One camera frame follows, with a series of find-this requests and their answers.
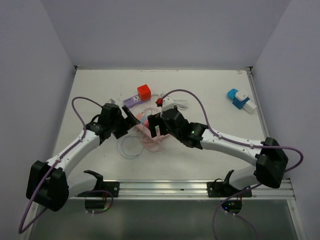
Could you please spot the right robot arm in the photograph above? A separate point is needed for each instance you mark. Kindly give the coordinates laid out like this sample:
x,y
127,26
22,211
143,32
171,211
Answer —
x,y
267,161

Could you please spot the purple power strip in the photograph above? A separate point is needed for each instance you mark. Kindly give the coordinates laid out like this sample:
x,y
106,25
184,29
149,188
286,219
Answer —
x,y
134,101

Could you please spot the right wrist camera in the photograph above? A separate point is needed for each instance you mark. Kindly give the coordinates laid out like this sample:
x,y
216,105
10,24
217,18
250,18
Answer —
x,y
167,103

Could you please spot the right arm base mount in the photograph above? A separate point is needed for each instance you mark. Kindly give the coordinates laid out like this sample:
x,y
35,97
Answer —
x,y
222,189

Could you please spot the aluminium front rail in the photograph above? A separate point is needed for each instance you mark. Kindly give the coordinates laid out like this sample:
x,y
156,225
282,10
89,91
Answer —
x,y
190,190

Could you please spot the white rectangular charger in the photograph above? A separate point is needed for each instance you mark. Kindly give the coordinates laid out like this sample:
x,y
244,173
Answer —
x,y
249,107

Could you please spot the aluminium side rail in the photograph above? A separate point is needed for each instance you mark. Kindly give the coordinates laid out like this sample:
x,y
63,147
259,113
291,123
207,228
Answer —
x,y
257,101

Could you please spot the blue cube socket adapter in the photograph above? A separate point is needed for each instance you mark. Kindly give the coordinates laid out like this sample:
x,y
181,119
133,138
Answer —
x,y
232,96

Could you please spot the blue charger plug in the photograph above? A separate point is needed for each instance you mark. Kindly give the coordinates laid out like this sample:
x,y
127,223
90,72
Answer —
x,y
144,120

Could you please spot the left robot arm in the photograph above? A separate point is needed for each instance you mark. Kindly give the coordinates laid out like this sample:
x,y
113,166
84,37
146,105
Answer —
x,y
48,183

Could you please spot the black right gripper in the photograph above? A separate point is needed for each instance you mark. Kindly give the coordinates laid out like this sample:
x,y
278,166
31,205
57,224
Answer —
x,y
175,107

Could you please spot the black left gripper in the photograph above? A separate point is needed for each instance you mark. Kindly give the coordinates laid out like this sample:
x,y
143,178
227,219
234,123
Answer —
x,y
130,120

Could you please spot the red cube socket adapter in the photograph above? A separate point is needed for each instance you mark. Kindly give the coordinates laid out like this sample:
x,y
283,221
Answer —
x,y
144,92

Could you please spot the pink power strip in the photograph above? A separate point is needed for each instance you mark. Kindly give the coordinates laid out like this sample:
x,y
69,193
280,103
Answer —
x,y
143,128

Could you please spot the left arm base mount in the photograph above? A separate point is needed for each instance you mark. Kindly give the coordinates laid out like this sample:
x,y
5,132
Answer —
x,y
100,198

